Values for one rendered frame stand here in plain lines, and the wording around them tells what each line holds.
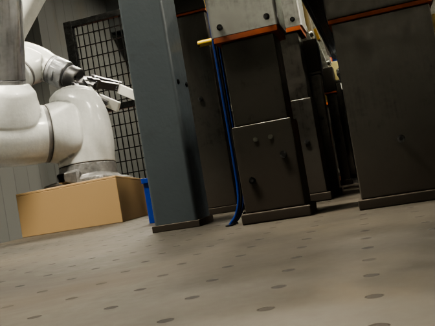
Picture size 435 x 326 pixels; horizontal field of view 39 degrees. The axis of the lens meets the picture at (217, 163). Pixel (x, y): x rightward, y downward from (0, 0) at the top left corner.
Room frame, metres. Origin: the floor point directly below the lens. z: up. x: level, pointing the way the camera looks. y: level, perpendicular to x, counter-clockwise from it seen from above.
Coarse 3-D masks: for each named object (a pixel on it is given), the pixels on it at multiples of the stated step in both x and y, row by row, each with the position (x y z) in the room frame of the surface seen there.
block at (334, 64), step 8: (336, 64) 1.87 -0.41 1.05; (336, 72) 1.87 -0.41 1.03; (336, 80) 1.88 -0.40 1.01; (344, 112) 1.88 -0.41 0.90; (344, 120) 1.88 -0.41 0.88; (344, 128) 1.88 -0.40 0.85; (344, 136) 1.88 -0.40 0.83; (352, 152) 1.89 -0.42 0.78; (352, 160) 1.88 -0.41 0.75; (352, 168) 1.88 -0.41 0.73; (352, 176) 1.87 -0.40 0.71
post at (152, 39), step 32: (128, 0) 0.92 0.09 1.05; (160, 0) 0.91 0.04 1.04; (128, 32) 0.92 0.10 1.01; (160, 32) 0.91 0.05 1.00; (160, 64) 0.91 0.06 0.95; (160, 96) 0.91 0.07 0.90; (160, 128) 0.91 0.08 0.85; (192, 128) 0.95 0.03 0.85; (160, 160) 0.92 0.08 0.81; (192, 160) 0.93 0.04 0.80; (160, 192) 0.92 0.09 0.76; (192, 192) 0.91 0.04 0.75; (160, 224) 0.92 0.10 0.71; (192, 224) 0.90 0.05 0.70
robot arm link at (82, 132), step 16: (64, 96) 1.59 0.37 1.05; (80, 96) 1.60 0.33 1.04; (96, 96) 1.64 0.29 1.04; (64, 112) 1.57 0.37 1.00; (80, 112) 1.59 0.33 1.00; (96, 112) 1.61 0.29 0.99; (64, 128) 1.56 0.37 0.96; (80, 128) 1.58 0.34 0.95; (96, 128) 1.60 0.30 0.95; (64, 144) 1.56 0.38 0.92; (80, 144) 1.58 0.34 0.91; (96, 144) 1.59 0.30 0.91; (112, 144) 1.64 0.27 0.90; (64, 160) 1.59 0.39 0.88; (80, 160) 1.58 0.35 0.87; (96, 160) 1.59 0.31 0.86; (112, 160) 1.63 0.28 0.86
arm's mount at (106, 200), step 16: (112, 176) 1.49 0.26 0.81; (32, 192) 1.53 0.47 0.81; (48, 192) 1.52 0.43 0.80; (64, 192) 1.51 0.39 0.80; (80, 192) 1.51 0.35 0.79; (96, 192) 1.50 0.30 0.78; (112, 192) 1.49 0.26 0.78; (128, 192) 1.55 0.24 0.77; (32, 208) 1.54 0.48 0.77; (48, 208) 1.53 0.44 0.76; (64, 208) 1.52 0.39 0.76; (80, 208) 1.51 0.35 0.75; (96, 208) 1.50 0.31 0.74; (112, 208) 1.49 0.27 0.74; (128, 208) 1.53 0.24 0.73; (144, 208) 1.65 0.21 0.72; (32, 224) 1.54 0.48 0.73; (48, 224) 1.53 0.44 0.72; (64, 224) 1.52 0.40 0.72; (80, 224) 1.51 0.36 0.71; (96, 224) 1.50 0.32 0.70
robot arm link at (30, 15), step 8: (24, 0) 1.65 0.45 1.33; (32, 0) 1.65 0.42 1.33; (40, 0) 1.66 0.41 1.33; (24, 8) 1.65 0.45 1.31; (32, 8) 1.65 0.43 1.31; (40, 8) 1.68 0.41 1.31; (24, 16) 1.65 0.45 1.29; (32, 16) 1.67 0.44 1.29; (24, 24) 1.66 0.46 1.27; (32, 24) 1.69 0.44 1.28; (24, 32) 1.67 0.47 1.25; (24, 40) 1.69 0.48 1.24; (32, 80) 1.82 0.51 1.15
